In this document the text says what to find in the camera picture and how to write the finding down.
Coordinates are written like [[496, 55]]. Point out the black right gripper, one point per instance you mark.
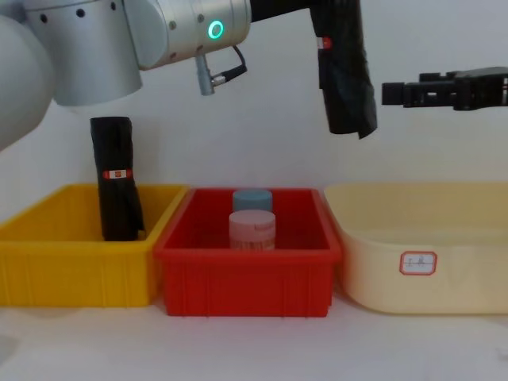
[[482, 89]]

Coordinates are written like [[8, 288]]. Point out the black bag roll with label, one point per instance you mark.
[[349, 79], [117, 198]]

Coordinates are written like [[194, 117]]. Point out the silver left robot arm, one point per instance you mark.
[[99, 47]]

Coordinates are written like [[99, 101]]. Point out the white label with red border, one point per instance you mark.
[[418, 262]]

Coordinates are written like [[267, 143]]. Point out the blue round jar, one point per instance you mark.
[[252, 200]]

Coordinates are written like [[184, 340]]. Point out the cream plastic bin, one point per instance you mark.
[[468, 289]]

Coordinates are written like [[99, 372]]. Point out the pink round jar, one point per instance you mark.
[[252, 232]]

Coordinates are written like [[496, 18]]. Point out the red plastic bin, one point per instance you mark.
[[238, 282]]

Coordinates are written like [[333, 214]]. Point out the white table cloth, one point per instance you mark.
[[254, 349]]

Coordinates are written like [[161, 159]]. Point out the yellow plastic bin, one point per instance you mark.
[[59, 270]]

